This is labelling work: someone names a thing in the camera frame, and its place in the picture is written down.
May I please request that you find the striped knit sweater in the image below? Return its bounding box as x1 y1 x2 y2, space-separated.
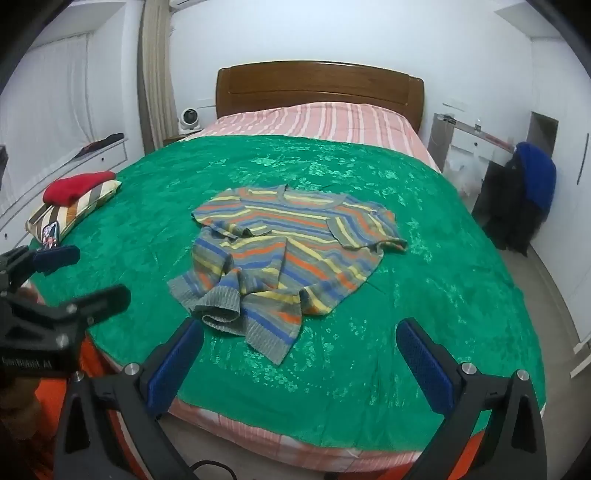
168 185 407 365

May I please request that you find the striped pillow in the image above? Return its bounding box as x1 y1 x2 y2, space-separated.
25 180 121 244

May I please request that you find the red folded garment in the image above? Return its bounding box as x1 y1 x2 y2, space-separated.
42 171 116 207

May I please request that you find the black item on sill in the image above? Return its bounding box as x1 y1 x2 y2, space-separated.
74 132 125 159

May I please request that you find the beige curtain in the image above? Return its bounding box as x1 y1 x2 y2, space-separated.
137 0 177 154

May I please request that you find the black garment on chair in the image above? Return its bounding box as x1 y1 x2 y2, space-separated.
481 154 545 257

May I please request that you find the small white fan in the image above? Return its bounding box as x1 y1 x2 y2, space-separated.
178 108 202 135

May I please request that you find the brown wooden headboard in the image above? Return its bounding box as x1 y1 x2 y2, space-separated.
215 60 425 131

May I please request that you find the white desk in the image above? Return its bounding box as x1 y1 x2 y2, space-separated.
428 114 515 198

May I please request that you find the white air conditioner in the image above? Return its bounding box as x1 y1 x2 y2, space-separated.
169 0 201 10

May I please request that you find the pink striped bed sheet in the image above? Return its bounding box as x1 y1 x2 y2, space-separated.
185 102 440 171

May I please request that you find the black cable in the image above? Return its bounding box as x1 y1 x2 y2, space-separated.
189 459 242 480

